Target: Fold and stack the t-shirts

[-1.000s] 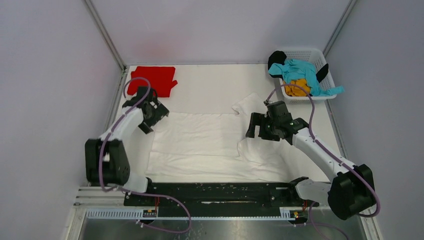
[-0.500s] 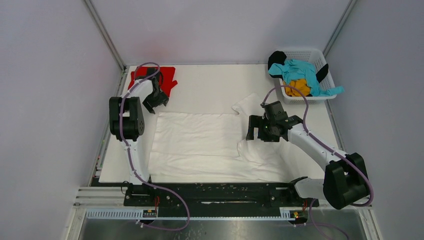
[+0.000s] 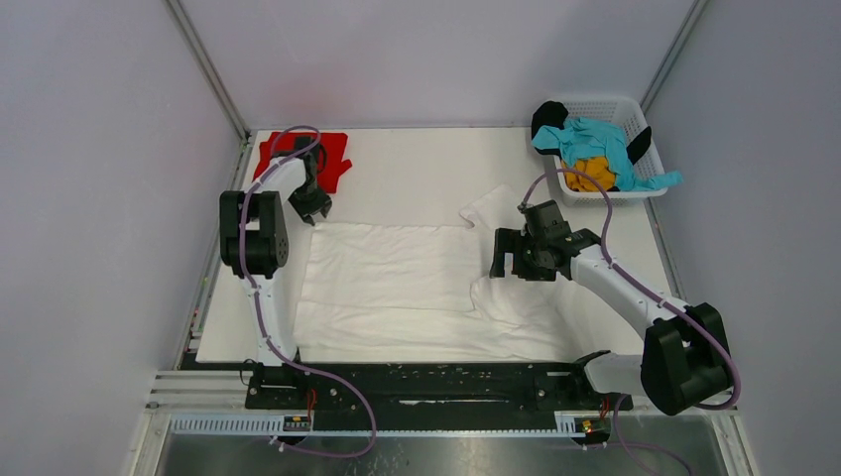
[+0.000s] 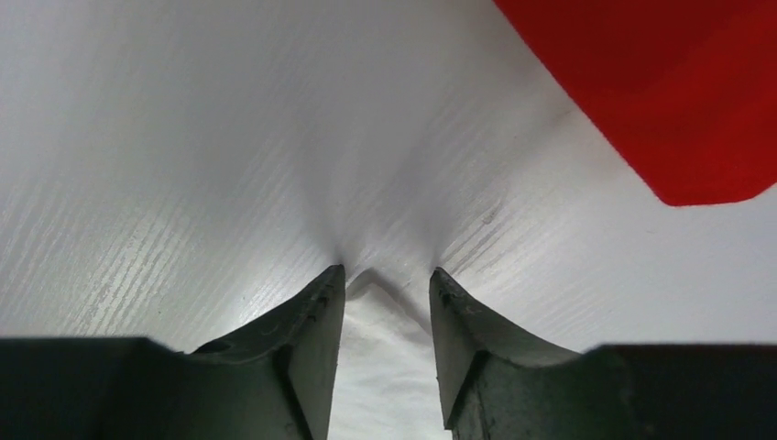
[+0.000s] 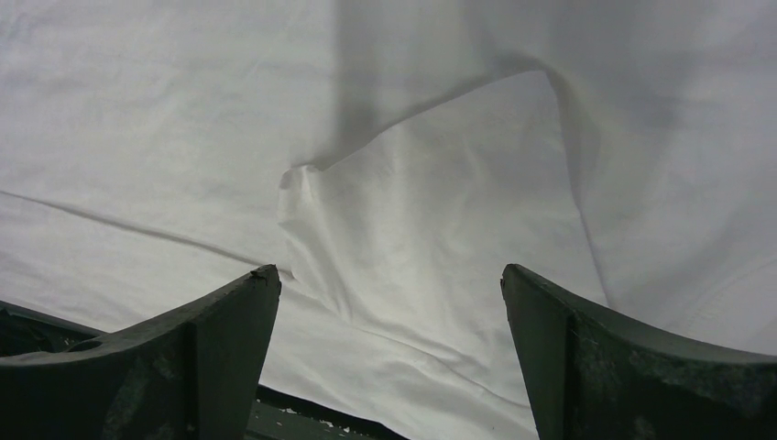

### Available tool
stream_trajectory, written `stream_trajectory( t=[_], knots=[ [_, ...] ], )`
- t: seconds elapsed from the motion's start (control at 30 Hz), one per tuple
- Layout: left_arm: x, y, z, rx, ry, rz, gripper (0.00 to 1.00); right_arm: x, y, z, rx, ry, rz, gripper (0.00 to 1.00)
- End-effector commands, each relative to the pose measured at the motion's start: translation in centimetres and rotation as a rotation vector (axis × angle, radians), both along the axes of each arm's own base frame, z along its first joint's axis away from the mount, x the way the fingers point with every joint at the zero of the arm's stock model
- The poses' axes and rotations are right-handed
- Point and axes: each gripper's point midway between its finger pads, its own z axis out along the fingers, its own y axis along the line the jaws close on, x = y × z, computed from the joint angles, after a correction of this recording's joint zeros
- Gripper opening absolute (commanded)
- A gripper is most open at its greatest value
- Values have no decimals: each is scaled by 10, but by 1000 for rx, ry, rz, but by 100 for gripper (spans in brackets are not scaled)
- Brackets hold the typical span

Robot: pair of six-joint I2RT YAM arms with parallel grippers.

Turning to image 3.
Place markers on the left small circuit board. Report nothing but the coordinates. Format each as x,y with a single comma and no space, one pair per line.
297,423

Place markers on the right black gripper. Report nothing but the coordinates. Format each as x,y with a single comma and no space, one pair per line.
509,239

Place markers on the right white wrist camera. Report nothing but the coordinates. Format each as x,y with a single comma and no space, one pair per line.
524,206

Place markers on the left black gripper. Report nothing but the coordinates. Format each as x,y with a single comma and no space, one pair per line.
320,203

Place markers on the white plastic laundry basket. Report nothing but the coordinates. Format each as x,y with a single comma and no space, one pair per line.
626,113

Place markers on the black t shirt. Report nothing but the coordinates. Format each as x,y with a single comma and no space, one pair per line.
548,117

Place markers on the white slotted cable duct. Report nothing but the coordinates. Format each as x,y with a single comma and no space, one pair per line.
280,426

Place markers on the light blue t shirt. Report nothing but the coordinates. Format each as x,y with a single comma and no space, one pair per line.
655,183

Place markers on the folded red t shirt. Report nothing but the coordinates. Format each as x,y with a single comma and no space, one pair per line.
331,161

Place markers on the small circuit board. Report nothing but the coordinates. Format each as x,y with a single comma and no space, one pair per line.
297,423
591,425

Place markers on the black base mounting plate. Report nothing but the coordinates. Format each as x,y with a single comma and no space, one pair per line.
357,396

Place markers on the white t shirt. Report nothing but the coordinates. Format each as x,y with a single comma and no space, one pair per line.
373,293

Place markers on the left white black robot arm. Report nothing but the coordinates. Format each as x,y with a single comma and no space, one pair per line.
255,243

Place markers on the yellow t shirt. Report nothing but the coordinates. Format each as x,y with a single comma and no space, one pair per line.
590,175

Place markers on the right small circuit board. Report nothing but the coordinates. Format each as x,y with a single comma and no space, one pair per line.
591,425

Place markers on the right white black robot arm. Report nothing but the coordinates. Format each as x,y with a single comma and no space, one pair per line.
685,359

